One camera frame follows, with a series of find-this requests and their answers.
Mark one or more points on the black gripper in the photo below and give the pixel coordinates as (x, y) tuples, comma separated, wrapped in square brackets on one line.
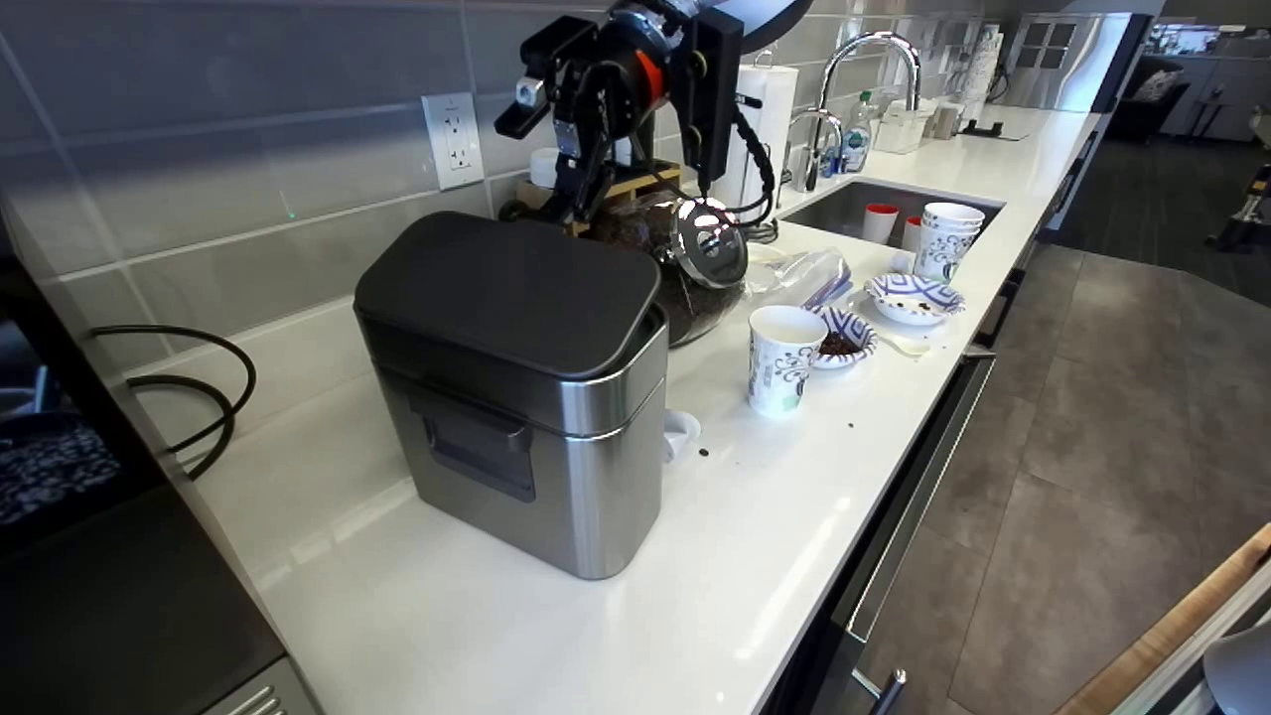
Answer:
[(597, 64)]

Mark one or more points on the dark grey bin lid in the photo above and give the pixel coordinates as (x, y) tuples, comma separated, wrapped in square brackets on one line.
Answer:
[(500, 293)]

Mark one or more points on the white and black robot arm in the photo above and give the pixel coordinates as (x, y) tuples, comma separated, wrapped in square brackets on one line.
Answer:
[(761, 18)]

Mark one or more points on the swirl print paper cup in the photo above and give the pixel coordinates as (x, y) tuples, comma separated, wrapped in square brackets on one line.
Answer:
[(780, 371)]

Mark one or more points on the red and white cup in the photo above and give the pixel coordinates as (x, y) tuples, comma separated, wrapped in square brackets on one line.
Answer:
[(878, 226), (916, 232)]

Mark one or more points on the stainless steel recycling bin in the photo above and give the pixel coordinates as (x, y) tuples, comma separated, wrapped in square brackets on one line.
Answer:
[(597, 489)]

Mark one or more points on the white paper towel roll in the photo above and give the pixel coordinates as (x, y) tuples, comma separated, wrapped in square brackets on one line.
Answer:
[(776, 121)]

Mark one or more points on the tall chrome faucet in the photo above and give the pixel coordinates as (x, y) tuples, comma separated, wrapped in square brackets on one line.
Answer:
[(822, 126)]

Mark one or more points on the clear zip plastic bag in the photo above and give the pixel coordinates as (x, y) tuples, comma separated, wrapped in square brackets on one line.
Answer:
[(806, 279)]

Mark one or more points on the steel sink basin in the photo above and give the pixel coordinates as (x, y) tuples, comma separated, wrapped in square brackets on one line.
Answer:
[(849, 212)]

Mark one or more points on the clear soap bottle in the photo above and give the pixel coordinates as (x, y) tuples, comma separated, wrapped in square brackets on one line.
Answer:
[(861, 145)]

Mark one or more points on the blue patterned paper plate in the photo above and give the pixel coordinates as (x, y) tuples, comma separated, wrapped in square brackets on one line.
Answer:
[(912, 308), (849, 321)]

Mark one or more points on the loose coffee bean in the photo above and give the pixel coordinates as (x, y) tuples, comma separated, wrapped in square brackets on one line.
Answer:
[(704, 453)]

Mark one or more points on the coffee grounds pile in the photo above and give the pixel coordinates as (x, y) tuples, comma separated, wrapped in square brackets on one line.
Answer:
[(845, 344)]

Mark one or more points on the white container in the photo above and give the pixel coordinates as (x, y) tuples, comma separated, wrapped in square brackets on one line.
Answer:
[(903, 129)]

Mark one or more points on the cream flat stir stick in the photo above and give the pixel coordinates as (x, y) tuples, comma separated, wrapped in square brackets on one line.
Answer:
[(906, 344)]

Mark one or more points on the tall white bottle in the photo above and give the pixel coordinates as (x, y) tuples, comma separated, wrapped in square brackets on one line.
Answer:
[(984, 75)]

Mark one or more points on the black coffee machine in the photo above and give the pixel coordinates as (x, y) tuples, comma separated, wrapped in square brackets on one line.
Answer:
[(119, 611)]

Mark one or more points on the office chair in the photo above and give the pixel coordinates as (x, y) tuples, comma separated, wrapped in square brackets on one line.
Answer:
[(1243, 186)]

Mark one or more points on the wooden edged counter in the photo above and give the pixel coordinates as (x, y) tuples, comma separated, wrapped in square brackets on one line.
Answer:
[(1166, 639)]

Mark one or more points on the grey round object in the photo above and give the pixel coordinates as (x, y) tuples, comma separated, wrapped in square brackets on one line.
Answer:
[(1243, 679)]

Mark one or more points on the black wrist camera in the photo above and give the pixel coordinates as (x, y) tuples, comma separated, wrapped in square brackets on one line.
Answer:
[(524, 113)]

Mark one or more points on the white wall outlet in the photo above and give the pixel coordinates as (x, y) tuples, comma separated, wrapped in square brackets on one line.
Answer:
[(454, 140)]

